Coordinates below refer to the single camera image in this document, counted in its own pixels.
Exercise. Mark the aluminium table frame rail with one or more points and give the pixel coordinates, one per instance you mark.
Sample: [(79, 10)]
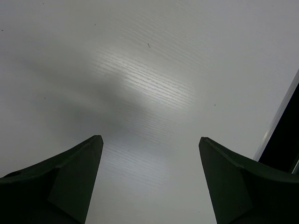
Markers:
[(280, 145)]

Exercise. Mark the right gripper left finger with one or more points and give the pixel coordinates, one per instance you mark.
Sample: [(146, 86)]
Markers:
[(57, 190)]

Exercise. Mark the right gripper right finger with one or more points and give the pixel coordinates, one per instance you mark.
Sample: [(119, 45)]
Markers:
[(244, 191)]

